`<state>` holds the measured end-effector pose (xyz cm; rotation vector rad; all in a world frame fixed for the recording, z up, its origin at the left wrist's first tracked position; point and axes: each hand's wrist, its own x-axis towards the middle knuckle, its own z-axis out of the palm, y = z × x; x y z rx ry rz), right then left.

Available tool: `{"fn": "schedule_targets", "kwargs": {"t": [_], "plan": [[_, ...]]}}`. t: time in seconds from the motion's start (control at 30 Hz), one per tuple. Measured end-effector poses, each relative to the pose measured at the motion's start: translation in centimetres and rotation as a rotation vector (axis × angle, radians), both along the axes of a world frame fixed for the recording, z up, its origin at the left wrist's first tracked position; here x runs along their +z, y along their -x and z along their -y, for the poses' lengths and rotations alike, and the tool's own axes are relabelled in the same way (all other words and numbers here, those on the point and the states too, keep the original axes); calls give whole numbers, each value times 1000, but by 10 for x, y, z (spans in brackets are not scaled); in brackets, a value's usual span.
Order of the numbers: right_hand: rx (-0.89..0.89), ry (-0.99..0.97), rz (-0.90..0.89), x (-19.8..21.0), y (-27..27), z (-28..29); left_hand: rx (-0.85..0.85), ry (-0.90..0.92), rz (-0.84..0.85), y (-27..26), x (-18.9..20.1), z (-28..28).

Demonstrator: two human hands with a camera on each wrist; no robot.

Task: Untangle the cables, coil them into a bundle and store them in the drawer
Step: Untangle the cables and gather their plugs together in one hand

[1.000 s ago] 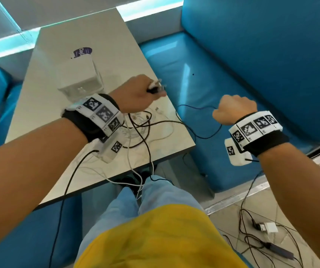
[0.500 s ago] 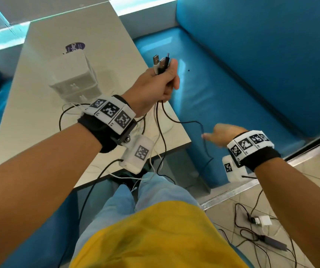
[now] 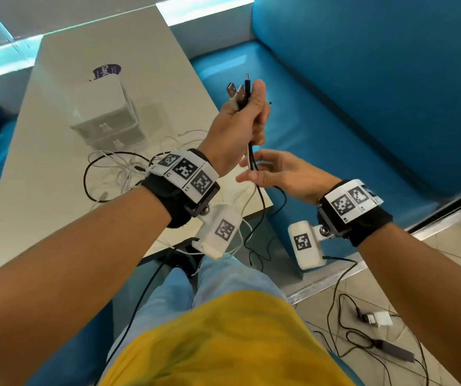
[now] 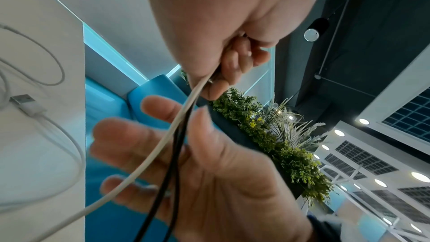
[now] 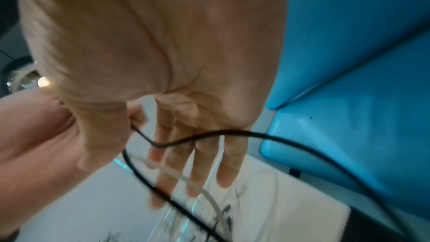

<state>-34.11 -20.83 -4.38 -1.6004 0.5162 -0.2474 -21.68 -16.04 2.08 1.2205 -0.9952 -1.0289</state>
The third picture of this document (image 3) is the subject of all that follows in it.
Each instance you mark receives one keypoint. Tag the person's left hand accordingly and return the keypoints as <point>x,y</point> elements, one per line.
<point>234,132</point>

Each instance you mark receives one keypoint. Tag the white box with drawers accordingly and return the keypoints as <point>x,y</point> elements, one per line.
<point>97,102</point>

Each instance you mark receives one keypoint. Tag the black marker-tagged wristband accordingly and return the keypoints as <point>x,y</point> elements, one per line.
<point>166,192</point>
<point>369,229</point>

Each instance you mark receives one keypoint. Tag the person's blue jeans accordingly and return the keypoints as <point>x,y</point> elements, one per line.
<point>222,277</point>

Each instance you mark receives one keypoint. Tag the person's right hand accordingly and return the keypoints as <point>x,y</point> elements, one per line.
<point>291,174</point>

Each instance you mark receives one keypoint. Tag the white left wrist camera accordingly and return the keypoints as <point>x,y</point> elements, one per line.
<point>214,245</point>

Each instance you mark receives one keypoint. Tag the blue stool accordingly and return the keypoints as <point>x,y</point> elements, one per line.
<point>349,375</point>

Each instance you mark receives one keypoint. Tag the round purple sticker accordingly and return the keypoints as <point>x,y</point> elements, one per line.
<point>107,71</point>

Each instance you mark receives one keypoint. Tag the person's right forearm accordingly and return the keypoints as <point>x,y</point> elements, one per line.
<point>427,285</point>

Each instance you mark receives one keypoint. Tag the person's yellow shirt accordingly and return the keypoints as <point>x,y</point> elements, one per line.
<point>234,341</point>

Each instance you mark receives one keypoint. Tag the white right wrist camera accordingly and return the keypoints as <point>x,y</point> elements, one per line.
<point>309,257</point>

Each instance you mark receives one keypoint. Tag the white table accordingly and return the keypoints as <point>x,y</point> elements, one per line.
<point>134,44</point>

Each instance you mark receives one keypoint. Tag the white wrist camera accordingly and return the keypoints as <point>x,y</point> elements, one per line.
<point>214,245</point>
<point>309,257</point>

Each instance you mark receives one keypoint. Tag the black marker-tagged left wristband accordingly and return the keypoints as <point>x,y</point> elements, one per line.
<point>166,192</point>

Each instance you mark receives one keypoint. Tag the white plug adapter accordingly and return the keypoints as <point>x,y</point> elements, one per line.
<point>379,318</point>

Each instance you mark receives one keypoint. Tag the black marker-tagged right wristband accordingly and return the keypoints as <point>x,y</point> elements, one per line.
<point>369,229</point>

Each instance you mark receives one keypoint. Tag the black rectangular hub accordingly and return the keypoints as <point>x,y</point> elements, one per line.
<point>393,350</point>

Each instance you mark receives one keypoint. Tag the person's left forearm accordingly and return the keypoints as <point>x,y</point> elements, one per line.
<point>53,277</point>

